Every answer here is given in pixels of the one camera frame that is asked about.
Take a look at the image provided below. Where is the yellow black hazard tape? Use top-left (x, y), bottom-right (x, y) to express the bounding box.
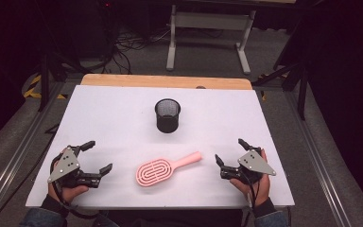
top-left (23, 74), bottom-right (67, 100)

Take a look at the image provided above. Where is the tangle of black cables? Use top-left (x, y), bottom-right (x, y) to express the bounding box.
top-left (107, 27), bottom-right (171, 75)

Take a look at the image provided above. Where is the hand-held gripper cable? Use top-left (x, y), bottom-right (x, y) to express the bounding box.
top-left (240, 171), bottom-right (261, 227)
top-left (50, 181), bottom-right (103, 220)

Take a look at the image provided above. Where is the left hand-held gripper cable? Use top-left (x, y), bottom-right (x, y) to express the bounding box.
top-left (50, 181), bottom-right (103, 220)

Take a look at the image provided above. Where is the white board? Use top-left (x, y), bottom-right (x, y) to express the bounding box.
top-left (26, 84), bottom-right (296, 210)

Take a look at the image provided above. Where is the right hand-held gripper cable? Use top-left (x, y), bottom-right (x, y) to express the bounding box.
top-left (240, 171), bottom-right (261, 227)

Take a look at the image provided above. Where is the person's left hand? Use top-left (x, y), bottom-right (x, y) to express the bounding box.
top-left (47, 148), bottom-right (90, 204)

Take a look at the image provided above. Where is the black metal stand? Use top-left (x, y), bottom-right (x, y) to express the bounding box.
top-left (253, 60), bottom-right (310, 121)
top-left (37, 53), bottom-right (86, 113)

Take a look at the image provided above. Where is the pink hairbrush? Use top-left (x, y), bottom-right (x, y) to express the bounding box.
top-left (135, 150), bottom-right (202, 187)

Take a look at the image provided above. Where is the grey metal table frame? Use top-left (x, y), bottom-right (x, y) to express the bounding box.
top-left (165, 3), bottom-right (257, 76)

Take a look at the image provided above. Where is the aluminium rail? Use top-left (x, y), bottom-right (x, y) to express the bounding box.
top-left (0, 79), bottom-right (65, 226)
top-left (285, 89), bottom-right (353, 227)

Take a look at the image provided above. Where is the black mesh pen holder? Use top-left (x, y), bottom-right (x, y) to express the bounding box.
top-left (154, 97), bottom-right (182, 134)

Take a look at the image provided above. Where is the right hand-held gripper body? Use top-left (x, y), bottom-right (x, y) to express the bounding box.
top-left (219, 145), bottom-right (278, 185)

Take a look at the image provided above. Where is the person's right hand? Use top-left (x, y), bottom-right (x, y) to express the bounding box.
top-left (229, 148), bottom-right (272, 208)

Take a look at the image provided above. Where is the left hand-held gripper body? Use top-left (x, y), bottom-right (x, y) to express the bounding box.
top-left (46, 145), bottom-right (102, 189)

